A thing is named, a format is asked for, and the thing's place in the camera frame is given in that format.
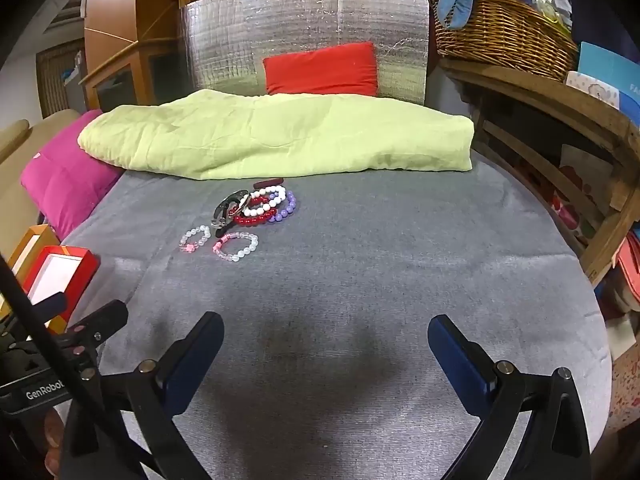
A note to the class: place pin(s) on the wicker basket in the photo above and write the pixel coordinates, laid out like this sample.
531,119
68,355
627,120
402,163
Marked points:
509,34

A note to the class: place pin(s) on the magenta pillow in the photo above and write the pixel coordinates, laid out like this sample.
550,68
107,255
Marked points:
66,183

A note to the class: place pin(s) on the light green folded blanket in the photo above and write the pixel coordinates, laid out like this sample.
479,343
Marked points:
212,135

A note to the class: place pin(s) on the wooden shelf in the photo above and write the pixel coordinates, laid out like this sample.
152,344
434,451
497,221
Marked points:
578,155

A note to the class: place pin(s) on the red jewelry box tray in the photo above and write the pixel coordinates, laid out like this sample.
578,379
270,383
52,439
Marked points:
57,281

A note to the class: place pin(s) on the red cushion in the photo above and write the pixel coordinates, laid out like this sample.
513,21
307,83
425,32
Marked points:
343,69

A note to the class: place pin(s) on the silver glitter bangle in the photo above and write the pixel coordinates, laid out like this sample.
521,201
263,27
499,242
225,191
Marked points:
228,208

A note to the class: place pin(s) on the silver insulation foil panel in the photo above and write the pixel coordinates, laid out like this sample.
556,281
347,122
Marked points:
225,41

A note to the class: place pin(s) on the blue cardboard box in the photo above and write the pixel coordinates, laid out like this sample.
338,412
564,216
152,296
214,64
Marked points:
616,71

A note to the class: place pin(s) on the beige leather sofa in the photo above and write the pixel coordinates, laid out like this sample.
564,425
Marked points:
20,142

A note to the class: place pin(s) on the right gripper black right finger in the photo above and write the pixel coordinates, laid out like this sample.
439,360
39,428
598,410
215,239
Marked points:
555,442

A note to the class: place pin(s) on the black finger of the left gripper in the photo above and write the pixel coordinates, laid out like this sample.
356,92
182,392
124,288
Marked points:
96,328

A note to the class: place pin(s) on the dark maroon bangle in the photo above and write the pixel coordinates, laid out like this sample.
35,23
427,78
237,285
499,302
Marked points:
267,183

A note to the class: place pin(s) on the wooden cabinet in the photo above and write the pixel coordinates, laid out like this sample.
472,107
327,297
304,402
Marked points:
124,40

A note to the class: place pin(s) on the orange box lid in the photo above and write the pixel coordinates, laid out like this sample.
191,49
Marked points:
28,249

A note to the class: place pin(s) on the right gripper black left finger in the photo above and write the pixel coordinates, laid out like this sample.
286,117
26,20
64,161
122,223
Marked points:
160,391

